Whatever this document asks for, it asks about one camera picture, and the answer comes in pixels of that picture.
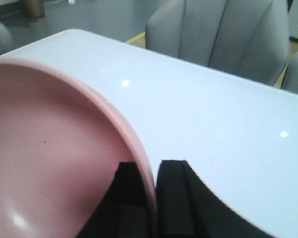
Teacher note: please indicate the pink bowl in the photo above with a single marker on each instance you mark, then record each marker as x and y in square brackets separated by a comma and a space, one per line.
[61, 143]

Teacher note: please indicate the right grey armchair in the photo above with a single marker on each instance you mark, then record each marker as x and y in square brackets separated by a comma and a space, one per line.
[247, 38]

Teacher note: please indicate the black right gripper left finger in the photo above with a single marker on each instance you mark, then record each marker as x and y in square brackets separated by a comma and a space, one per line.
[123, 212]

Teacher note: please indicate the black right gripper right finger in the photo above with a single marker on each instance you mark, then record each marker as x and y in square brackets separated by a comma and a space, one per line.
[188, 209]

